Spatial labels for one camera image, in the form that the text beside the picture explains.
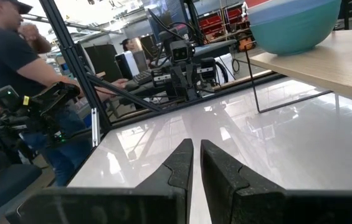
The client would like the dark teal plastic bowl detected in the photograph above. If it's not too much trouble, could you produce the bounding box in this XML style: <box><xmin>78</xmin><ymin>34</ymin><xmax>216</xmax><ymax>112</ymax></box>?
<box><xmin>250</xmin><ymin>0</ymin><xmax>341</xmax><ymax>56</ymax></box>

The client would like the dark computer monitor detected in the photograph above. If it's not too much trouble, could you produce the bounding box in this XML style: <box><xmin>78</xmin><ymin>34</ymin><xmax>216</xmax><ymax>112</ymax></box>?
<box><xmin>143</xmin><ymin>0</ymin><xmax>193</xmax><ymax>41</ymax></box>

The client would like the white plastic bowl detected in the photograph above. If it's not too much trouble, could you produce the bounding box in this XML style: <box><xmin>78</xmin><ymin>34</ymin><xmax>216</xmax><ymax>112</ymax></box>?
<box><xmin>246</xmin><ymin>0</ymin><xmax>290</xmax><ymax>15</ymax></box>

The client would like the blue chair seat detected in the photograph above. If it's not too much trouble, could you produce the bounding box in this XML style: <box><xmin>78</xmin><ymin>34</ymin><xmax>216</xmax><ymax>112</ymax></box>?
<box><xmin>0</xmin><ymin>163</ymin><xmax>43</xmax><ymax>223</ymax></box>

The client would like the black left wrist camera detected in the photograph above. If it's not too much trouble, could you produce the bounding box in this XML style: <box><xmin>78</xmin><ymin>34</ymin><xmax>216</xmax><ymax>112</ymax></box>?
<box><xmin>169</xmin><ymin>39</ymin><xmax>194</xmax><ymax>63</ymax></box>

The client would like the black keyboard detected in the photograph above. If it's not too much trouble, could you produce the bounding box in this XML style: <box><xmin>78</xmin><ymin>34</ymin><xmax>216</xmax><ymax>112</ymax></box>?
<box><xmin>131</xmin><ymin>70</ymin><xmax>155</xmax><ymax>86</ymax></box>

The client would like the grey desk top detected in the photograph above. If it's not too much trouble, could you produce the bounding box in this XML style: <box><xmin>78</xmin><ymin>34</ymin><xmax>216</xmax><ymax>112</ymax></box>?
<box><xmin>191</xmin><ymin>39</ymin><xmax>237</xmax><ymax>60</ymax></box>

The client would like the white computer case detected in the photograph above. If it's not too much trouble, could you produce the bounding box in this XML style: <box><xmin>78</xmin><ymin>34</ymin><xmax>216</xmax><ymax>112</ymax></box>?
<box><xmin>115</xmin><ymin>50</ymin><xmax>141</xmax><ymax>80</ymax></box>

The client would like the wooden shelf riser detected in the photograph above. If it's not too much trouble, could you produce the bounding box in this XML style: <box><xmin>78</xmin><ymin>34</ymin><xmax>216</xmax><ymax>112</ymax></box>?
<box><xmin>244</xmin><ymin>29</ymin><xmax>352</xmax><ymax>113</ymax></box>

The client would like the person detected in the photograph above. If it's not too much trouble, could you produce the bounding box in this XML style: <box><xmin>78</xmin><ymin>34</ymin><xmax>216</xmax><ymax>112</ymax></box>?
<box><xmin>120</xmin><ymin>37</ymin><xmax>136</xmax><ymax>53</ymax></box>
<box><xmin>0</xmin><ymin>0</ymin><xmax>130</xmax><ymax>187</ymax></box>

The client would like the black aluminium table frame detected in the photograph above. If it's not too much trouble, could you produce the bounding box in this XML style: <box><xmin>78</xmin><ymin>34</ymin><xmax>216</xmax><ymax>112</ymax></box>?
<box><xmin>38</xmin><ymin>0</ymin><xmax>288</xmax><ymax>150</ymax></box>

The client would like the red storage bin rack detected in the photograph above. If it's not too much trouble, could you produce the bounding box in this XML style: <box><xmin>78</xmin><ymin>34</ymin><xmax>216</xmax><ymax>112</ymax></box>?
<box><xmin>199</xmin><ymin>12</ymin><xmax>226</xmax><ymax>40</ymax></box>
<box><xmin>225</xmin><ymin>6</ymin><xmax>245</xmax><ymax>32</ymax></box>

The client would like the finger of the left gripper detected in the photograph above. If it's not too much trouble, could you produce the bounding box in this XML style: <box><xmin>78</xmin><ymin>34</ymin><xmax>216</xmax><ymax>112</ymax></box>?
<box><xmin>186</xmin><ymin>63</ymin><xmax>199</xmax><ymax>100</ymax></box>
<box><xmin>171</xmin><ymin>65</ymin><xmax>189</xmax><ymax>101</ymax></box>

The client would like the blue plastic bowl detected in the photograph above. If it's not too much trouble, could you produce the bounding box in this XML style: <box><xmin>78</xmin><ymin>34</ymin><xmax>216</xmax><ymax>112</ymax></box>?
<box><xmin>247</xmin><ymin>0</ymin><xmax>342</xmax><ymax>26</ymax></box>

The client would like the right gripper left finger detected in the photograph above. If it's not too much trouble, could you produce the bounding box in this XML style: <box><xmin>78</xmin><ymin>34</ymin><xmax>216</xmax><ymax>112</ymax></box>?
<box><xmin>134</xmin><ymin>138</ymin><xmax>194</xmax><ymax>192</ymax></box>

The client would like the orange machine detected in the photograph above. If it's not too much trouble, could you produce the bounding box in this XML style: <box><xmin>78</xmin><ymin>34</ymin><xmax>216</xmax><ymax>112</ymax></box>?
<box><xmin>237</xmin><ymin>34</ymin><xmax>256</xmax><ymax>52</ymax></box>

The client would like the red plastic bowl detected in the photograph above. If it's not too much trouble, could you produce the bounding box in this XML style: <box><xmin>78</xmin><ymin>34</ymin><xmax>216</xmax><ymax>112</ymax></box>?
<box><xmin>244</xmin><ymin>0</ymin><xmax>272</xmax><ymax>9</ymax></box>

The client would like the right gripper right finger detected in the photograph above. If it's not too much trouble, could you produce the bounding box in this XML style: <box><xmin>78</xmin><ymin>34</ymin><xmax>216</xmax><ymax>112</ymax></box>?
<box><xmin>201</xmin><ymin>139</ymin><xmax>287</xmax><ymax>224</ymax></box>

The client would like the black monitor back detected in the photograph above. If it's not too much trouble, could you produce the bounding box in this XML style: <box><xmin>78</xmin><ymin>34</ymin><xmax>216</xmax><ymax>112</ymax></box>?
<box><xmin>84</xmin><ymin>43</ymin><xmax>119</xmax><ymax>83</ymax></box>

